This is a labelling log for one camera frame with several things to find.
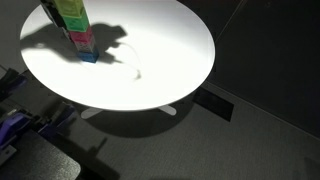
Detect black floor plate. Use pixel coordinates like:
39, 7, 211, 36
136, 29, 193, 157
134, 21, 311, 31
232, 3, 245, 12
192, 86, 235, 123

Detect small blue block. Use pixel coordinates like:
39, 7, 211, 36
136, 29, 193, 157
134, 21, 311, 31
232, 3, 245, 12
78, 48, 101, 64

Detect small grey block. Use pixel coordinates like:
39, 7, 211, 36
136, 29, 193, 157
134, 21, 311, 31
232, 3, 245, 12
72, 39, 98, 55

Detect small pink block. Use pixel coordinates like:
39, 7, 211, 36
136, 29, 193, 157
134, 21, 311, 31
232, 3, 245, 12
68, 27, 95, 44

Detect purple black spring clamp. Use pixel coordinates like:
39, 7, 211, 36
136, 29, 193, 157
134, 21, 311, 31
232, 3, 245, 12
37, 102, 77, 138
0, 111, 33, 148
0, 67, 28, 98

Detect small green block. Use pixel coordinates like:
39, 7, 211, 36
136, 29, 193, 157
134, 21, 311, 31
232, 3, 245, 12
62, 14, 91, 34

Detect small lime block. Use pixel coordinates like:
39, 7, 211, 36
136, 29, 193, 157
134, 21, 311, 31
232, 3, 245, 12
53, 0, 86, 19

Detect black checkered patterned cube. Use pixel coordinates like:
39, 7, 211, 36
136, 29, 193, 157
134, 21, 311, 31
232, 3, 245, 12
40, 0, 73, 42

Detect black equipment platform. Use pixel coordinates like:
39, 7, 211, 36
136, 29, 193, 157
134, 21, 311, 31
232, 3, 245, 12
0, 128, 82, 180

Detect white table pedestal base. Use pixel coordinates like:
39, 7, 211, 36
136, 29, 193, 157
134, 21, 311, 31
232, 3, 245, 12
80, 104, 178, 120

